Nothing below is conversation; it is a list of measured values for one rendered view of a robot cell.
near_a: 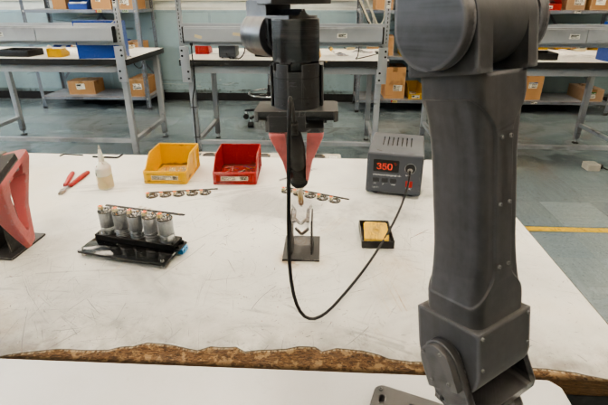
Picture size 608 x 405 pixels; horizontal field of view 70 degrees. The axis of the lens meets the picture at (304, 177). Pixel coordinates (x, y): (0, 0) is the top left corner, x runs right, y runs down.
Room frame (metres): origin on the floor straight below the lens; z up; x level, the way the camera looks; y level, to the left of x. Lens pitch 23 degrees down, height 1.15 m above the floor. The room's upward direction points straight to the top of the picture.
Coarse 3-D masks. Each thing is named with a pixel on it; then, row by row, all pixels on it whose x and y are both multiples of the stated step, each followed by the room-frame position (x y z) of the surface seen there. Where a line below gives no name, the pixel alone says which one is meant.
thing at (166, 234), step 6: (162, 222) 0.61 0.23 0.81; (168, 222) 0.61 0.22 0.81; (162, 228) 0.61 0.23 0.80; (168, 228) 0.61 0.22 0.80; (162, 234) 0.61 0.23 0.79; (168, 234) 0.61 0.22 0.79; (174, 234) 0.62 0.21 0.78; (162, 240) 0.61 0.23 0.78; (168, 240) 0.61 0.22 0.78; (174, 240) 0.62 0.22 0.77
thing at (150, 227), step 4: (152, 212) 0.64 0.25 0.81; (148, 216) 0.63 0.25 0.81; (144, 220) 0.62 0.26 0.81; (148, 220) 0.62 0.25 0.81; (152, 220) 0.62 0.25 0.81; (156, 220) 0.63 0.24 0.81; (144, 224) 0.62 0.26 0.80; (148, 224) 0.62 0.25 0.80; (152, 224) 0.62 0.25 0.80; (156, 224) 0.62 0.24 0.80; (144, 228) 0.62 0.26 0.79; (148, 228) 0.62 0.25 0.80; (152, 228) 0.62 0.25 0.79; (156, 228) 0.62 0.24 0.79; (144, 232) 0.62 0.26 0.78; (148, 232) 0.62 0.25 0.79; (152, 232) 0.62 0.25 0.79; (156, 232) 0.62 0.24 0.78; (148, 236) 0.62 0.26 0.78; (152, 236) 0.62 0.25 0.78; (156, 236) 0.62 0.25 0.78; (148, 240) 0.62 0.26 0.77; (152, 240) 0.62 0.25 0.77
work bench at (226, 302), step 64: (128, 192) 0.86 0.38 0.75; (256, 192) 0.86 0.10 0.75; (320, 192) 0.86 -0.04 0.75; (64, 256) 0.60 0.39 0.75; (192, 256) 0.60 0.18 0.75; (256, 256) 0.60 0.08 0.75; (320, 256) 0.60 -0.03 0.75; (384, 256) 0.60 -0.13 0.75; (0, 320) 0.45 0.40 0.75; (64, 320) 0.45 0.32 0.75; (128, 320) 0.45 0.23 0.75; (192, 320) 0.45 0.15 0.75; (256, 320) 0.45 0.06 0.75; (320, 320) 0.45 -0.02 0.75; (384, 320) 0.45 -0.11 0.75; (576, 320) 0.45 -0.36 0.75; (576, 384) 0.36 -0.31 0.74
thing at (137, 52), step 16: (0, 48) 3.63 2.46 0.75; (144, 48) 3.63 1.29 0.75; (160, 48) 3.63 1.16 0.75; (0, 64) 3.06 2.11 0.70; (16, 64) 3.06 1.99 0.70; (32, 64) 3.02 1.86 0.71; (48, 64) 3.01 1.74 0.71; (64, 64) 3.00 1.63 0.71; (80, 64) 3.00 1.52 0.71; (96, 64) 2.99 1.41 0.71; (112, 64) 2.99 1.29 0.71; (128, 64) 2.99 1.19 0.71; (128, 80) 3.05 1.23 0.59; (160, 80) 3.63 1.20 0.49; (16, 96) 3.70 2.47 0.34; (128, 96) 3.02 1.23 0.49; (160, 96) 3.61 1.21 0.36; (16, 112) 3.68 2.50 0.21; (128, 112) 3.02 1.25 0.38; (160, 112) 3.62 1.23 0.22
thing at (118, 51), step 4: (116, 48) 2.98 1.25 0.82; (120, 48) 2.98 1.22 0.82; (116, 52) 2.98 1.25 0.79; (120, 52) 2.98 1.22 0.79; (116, 56) 2.98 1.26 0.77; (120, 56) 2.98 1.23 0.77; (124, 56) 2.99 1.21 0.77; (128, 56) 3.09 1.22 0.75; (116, 60) 2.98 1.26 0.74; (120, 60) 2.98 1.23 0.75; (124, 60) 2.98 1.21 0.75; (120, 64) 2.98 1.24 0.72; (124, 64) 2.98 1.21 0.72; (120, 68) 2.98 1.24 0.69; (124, 68) 2.98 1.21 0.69; (120, 72) 2.98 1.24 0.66; (124, 72) 2.98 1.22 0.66; (120, 76) 2.98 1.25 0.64; (124, 76) 2.98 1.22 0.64; (120, 80) 2.98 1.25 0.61; (124, 80) 2.98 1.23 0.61
